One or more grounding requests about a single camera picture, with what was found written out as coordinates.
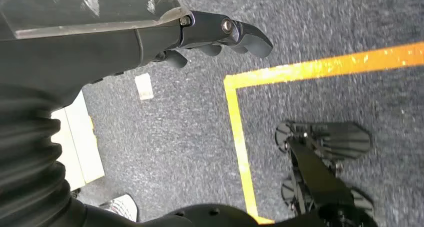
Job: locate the small white paper scrap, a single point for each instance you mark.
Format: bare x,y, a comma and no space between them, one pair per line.
144,86

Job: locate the yellow floor tape line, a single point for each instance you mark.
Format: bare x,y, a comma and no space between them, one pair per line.
239,132

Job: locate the ribbed grey left arm sleeve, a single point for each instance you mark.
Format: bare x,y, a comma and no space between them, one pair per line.
26,159

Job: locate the person's white shoe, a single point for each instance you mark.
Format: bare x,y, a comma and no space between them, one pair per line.
123,206

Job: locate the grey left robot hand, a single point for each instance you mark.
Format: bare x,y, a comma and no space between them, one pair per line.
82,43

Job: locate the black robot body shell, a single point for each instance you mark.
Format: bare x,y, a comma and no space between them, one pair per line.
218,217

